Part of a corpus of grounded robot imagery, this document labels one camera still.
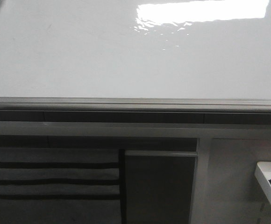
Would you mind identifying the white glossy whiteboard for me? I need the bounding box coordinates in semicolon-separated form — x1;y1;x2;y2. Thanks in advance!
0;0;271;112

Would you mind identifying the dark grey panel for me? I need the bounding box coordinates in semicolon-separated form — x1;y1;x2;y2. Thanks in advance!
125;150;198;224

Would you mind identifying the grey striped fabric organizer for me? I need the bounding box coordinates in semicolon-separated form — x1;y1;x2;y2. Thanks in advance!
0;147;126;224

